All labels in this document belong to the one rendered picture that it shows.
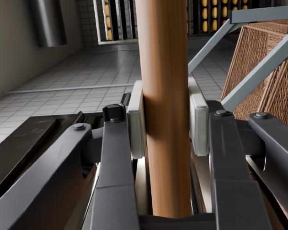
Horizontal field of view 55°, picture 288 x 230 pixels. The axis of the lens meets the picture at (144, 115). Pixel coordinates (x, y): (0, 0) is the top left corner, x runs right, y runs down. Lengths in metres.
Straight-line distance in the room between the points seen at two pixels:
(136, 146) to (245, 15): 0.92
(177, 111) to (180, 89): 0.01
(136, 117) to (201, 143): 0.04
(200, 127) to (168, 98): 0.03
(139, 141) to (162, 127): 0.03
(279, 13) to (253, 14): 0.09
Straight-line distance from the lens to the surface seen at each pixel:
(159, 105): 0.17
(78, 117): 1.73
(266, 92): 1.22
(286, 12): 1.09
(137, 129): 0.15
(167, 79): 0.17
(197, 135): 0.16
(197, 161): 1.26
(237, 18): 1.04
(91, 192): 0.86
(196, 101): 0.16
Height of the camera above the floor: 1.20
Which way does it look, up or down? 4 degrees up
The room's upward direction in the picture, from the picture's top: 93 degrees counter-clockwise
